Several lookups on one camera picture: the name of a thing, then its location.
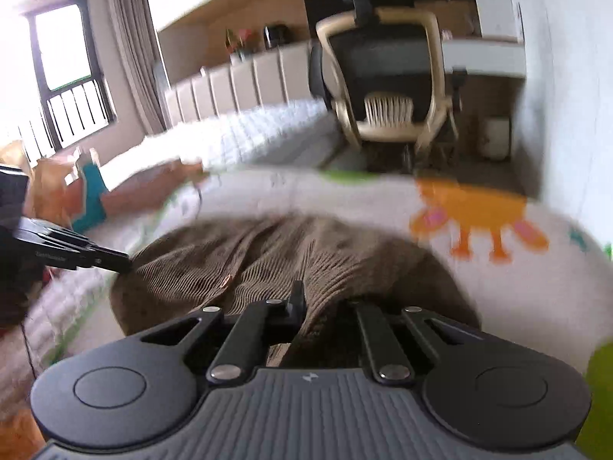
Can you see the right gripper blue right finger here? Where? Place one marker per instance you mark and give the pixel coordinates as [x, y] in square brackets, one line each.
[384, 359]

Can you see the white waste bin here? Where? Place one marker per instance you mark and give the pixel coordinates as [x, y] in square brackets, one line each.
[495, 138]

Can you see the yellow plush toy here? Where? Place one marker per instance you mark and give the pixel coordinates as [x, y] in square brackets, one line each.
[47, 196]

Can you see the white quilted mattress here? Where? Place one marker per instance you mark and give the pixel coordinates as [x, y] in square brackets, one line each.
[301, 133]

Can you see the black framed window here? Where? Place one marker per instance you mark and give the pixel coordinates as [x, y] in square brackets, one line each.
[72, 88]

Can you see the pink cardboard box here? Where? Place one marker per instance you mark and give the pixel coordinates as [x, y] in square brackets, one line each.
[150, 188]

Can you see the white box on desk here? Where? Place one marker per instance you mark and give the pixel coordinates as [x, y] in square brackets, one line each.
[497, 20]

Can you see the potted pink flower plant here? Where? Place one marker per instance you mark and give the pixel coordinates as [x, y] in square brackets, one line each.
[241, 44]

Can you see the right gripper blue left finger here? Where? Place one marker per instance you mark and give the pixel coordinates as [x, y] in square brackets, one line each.
[261, 325]

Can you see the grey curtain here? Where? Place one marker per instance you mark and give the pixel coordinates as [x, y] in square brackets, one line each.
[138, 47]

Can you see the black round speaker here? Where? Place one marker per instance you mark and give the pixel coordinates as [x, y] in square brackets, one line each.
[276, 35]

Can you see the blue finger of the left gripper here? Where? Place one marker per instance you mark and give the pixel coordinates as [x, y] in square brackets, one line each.
[110, 259]

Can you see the brown corduroy garment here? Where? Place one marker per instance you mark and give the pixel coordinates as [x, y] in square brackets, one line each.
[232, 262]

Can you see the beige padded headboard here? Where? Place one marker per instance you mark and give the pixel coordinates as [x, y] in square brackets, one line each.
[273, 78]

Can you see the cartoon print play mat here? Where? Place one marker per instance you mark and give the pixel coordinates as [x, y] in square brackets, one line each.
[512, 389]

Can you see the white desk top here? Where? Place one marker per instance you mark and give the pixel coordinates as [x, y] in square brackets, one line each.
[481, 57]

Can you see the beige mesh office chair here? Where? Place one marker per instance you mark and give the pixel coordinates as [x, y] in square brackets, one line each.
[381, 70]

